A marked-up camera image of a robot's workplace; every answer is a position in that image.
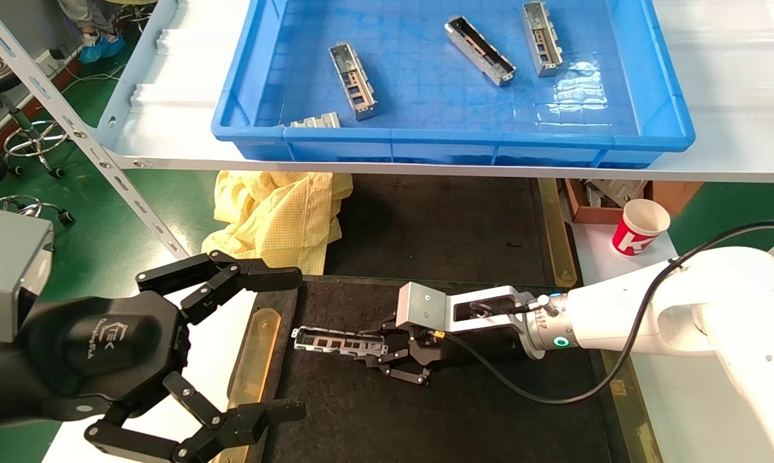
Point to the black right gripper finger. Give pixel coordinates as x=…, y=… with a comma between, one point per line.
x=406, y=374
x=393, y=331

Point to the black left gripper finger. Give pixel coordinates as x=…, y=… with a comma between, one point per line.
x=251, y=421
x=264, y=280

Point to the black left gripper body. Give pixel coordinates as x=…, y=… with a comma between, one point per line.
x=103, y=347

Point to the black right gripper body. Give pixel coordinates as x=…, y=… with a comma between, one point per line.
x=483, y=344

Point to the silver metal channel part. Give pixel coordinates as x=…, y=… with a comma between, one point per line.
x=354, y=83
x=483, y=54
x=542, y=38
x=322, y=341
x=319, y=119

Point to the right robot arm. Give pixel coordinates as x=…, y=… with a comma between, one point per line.
x=715, y=302

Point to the yellow grid cloth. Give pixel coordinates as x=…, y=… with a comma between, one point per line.
x=277, y=225

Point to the amber tape strip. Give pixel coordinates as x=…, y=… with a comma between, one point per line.
x=557, y=238
x=255, y=354
x=631, y=418

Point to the black flat mat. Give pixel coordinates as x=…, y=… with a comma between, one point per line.
x=438, y=225

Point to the white metal shelf rack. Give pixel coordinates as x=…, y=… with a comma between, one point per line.
x=168, y=128

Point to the blue plastic bin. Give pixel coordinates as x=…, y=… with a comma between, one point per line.
x=393, y=145

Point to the red white paper cup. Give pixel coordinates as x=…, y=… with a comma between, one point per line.
x=637, y=235

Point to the open cardboard box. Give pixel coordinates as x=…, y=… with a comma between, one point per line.
x=673, y=193

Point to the seated person in white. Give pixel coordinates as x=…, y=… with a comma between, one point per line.
x=100, y=48

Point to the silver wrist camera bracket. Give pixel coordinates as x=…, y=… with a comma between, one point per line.
x=425, y=305

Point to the gray wrist camera box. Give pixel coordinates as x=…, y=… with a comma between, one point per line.
x=7, y=276

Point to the white wall socket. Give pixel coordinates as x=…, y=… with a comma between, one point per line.
x=51, y=56

